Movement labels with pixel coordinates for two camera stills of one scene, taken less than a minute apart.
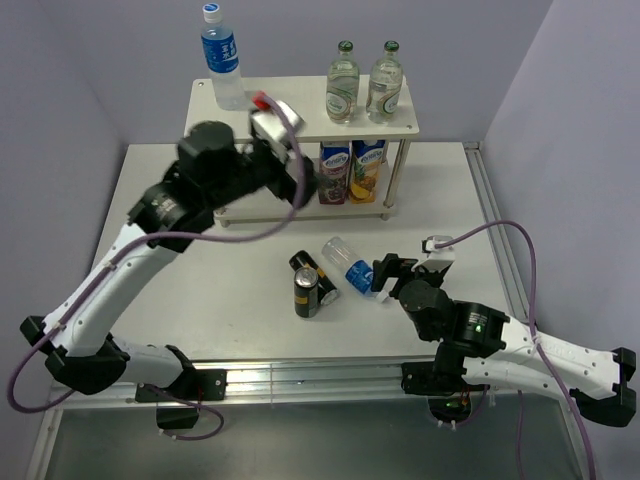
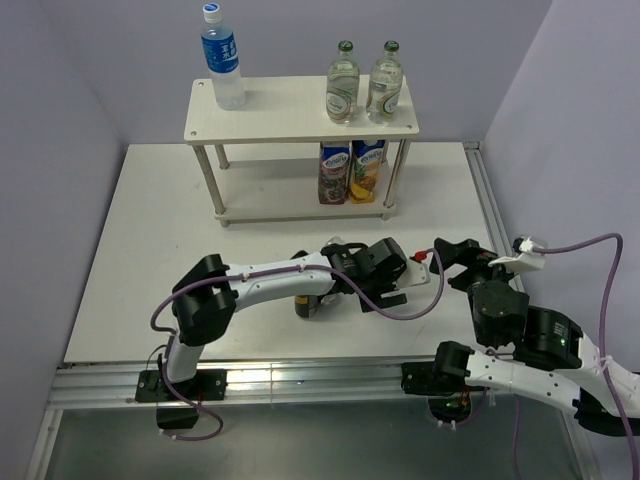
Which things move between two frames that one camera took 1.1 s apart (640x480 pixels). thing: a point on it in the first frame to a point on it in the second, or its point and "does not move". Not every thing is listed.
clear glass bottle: [343, 86] does not move
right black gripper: [393, 266] to [465, 253]
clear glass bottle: [385, 84] does not move
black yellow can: [306, 292] does not move
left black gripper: [286, 187] to [388, 300]
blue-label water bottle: [221, 57] does not move
